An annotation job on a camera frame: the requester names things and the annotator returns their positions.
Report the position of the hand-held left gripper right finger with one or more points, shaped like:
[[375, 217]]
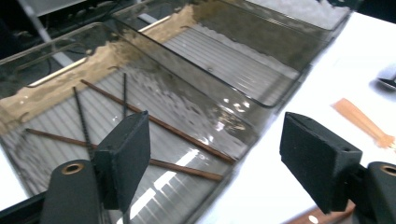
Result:
[[317, 161]]

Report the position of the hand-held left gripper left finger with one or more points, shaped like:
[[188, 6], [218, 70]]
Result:
[[124, 161]]

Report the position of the black chopstick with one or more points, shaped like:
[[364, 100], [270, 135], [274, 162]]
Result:
[[124, 93], [81, 121]]

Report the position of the brown wooden chopstick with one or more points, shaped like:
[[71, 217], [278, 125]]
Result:
[[186, 137], [186, 170]]

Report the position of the smoky clear plastic bin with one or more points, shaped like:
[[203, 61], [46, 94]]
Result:
[[218, 62], [186, 124], [295, 12]]

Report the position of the grey metal stand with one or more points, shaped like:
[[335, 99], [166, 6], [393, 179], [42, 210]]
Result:
[[37, 21]]

